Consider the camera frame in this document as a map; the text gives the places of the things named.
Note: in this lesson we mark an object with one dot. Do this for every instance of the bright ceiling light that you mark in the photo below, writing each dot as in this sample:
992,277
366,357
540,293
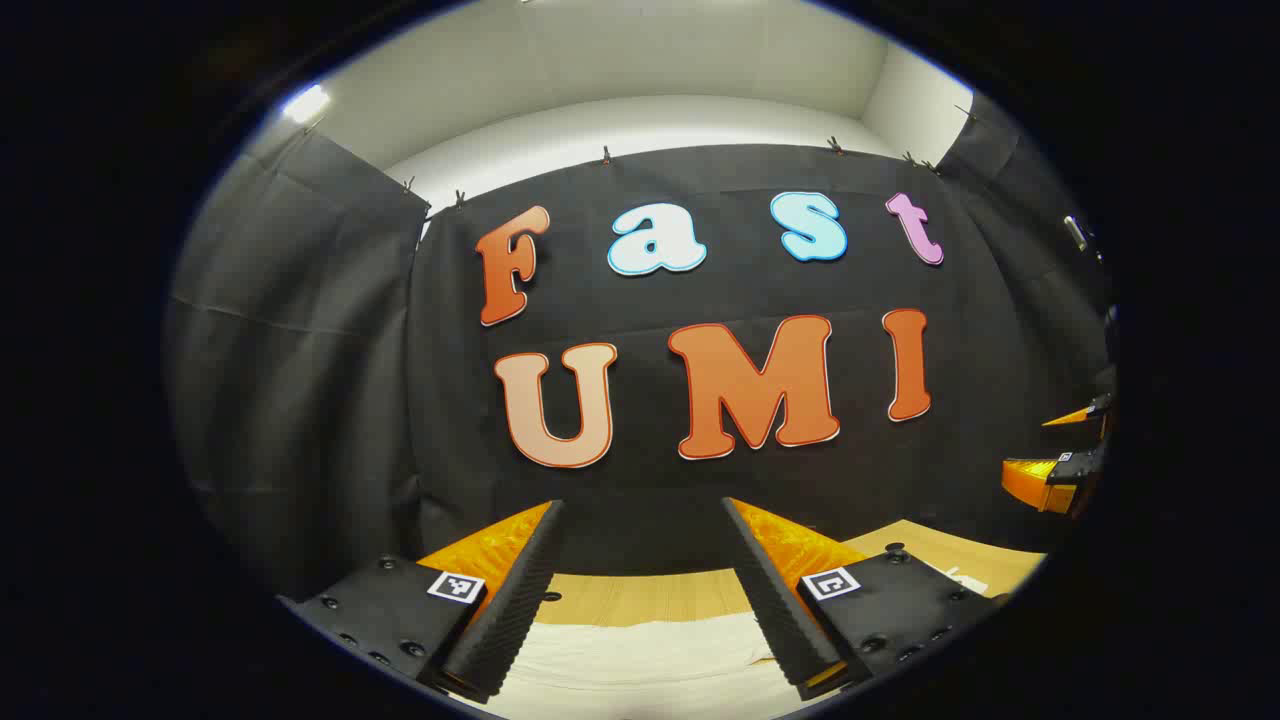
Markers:
305,103

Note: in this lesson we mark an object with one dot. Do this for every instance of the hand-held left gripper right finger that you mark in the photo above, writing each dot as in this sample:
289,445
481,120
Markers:
775,600

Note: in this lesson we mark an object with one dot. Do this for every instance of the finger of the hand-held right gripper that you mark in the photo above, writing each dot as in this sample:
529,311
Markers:
1078,414
1040,482

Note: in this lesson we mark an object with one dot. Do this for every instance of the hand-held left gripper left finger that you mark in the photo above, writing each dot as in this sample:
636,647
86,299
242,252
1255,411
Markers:
520,600

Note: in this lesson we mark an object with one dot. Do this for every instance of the black backdrop cloth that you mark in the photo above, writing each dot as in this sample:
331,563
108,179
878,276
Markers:
700,500

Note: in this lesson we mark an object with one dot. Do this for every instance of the small white paper tag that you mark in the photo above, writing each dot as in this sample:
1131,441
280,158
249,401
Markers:
966,580

